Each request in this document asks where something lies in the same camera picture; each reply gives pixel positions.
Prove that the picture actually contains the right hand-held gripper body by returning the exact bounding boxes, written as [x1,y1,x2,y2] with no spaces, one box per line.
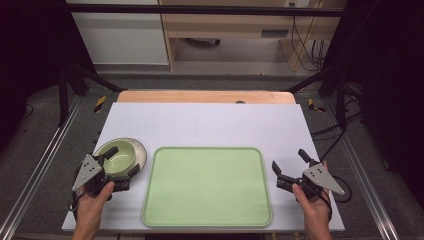
[275,159,346,201]

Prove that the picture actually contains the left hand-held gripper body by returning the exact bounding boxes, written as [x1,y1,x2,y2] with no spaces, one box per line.
[71,153,132,202]

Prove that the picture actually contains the green bowl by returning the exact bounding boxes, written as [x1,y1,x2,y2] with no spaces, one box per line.
[94,137,148,179]
[96,139,137,178]

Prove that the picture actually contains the person's right hand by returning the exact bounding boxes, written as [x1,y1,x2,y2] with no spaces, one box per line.
[292,161,333,233]

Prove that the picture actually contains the person's left hand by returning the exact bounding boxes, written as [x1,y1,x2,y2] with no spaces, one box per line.
[73,181,116,234]

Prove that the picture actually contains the yellow black tape marker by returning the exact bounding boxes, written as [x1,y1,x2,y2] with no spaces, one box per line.
[93,95,108,114]
[307,97,327,114]

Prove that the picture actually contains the green tray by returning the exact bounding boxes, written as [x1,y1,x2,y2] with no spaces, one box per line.
[141,146,273,229]

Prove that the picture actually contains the black metal stand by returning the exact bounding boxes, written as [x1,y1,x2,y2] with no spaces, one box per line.
[57,3,125,127]
[285,3,366,129]

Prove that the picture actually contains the white board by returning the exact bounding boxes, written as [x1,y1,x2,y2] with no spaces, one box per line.
[61,102,346,233]

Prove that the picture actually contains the wooden table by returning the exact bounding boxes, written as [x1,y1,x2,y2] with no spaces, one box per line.
[116,89,297,105]

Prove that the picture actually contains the white cabinet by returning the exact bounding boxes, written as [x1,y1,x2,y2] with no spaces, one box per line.
[65,0,170,66]

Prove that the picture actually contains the wooden desk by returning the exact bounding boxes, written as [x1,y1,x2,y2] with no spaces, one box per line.
[158,0,348,72]

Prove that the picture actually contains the black crossbar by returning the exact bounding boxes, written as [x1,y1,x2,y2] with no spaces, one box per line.
[65,3,348,18]

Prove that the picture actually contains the black cable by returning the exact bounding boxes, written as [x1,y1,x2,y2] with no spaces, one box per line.
[319,126,353,204]

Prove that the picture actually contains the aluminium rail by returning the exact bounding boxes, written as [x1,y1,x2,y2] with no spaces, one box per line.
[0,96,83,240]
[321,98,401,240]

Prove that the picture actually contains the hanging cables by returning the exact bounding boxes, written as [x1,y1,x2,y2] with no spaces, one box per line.
[290,1,329,72]

